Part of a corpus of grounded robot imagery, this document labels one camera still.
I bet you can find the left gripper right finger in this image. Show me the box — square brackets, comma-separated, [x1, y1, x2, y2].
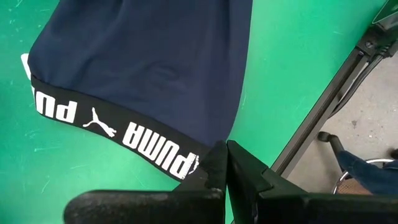
[226, 139, 398, 224]

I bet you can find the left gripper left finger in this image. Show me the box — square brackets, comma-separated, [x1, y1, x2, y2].
[63, 140, 229, 224]

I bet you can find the dark navy garment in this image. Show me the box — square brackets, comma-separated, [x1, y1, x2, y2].
[27, 0, 253, 182]

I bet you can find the person's leg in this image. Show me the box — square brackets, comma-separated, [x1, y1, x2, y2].
[336, 150, 398, 196]

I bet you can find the black and chrome chair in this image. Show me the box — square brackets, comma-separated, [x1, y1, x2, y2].
[317, 131, 396, 195]

